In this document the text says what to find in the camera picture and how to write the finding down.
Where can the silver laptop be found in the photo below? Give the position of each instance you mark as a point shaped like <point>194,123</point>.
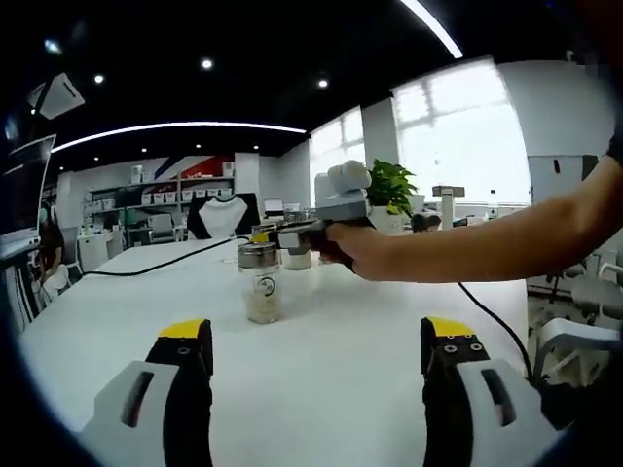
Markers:
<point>24,194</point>

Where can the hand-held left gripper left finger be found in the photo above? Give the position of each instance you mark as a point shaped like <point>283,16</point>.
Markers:
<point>146,404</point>

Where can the short beige-filled seasoning bottle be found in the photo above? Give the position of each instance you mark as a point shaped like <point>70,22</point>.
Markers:
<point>260,306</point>

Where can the large bright window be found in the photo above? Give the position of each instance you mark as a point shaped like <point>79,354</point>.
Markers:
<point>462,136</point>

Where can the ceiling air conditioner unit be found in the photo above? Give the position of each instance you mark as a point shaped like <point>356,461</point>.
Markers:
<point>61,95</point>

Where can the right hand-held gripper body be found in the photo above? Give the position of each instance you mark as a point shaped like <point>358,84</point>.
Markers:
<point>343,204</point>

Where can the curved linear ceiling light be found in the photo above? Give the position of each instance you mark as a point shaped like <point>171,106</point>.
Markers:
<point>194,124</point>

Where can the straight linear ceiling light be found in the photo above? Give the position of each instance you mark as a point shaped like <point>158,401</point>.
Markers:
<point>438,30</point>

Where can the whiteboard panel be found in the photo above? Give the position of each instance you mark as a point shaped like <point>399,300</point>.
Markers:
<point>560,187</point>

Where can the person's right hand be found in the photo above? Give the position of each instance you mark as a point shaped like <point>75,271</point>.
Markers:
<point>370,253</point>

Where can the green potted plant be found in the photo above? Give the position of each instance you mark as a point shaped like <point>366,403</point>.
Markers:
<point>392,182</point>

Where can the small laptop desk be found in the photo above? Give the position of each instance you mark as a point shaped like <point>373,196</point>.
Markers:
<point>17,258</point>

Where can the white stand with brown top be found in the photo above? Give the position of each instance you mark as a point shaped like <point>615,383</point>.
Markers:
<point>448,190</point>

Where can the row of white storage boxes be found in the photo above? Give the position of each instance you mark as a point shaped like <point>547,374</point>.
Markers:
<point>170,197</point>

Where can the white low cabinet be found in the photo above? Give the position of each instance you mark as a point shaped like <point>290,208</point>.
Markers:
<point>95,250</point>

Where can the dark hanging garment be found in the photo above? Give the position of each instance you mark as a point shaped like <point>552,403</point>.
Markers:
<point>590,165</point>

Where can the small desktop monitor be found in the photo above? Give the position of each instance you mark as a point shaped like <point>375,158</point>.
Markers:
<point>273,205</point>

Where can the tall white-filled seasoning bottle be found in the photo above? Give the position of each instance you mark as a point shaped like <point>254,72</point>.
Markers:
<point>297,262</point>

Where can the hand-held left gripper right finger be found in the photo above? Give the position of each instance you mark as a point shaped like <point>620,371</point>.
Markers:
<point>472,389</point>

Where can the grey office chair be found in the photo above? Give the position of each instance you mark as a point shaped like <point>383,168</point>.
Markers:
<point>161,226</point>

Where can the narrow bright window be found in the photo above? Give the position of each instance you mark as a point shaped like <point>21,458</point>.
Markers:
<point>336,146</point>

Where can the group of ceiling spotlights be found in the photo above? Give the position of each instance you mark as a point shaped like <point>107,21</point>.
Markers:
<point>207,63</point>

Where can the white office chair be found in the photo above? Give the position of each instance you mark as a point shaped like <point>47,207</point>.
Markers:
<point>574,335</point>

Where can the grey storage shelf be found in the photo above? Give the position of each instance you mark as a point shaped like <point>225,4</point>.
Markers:
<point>127,197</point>

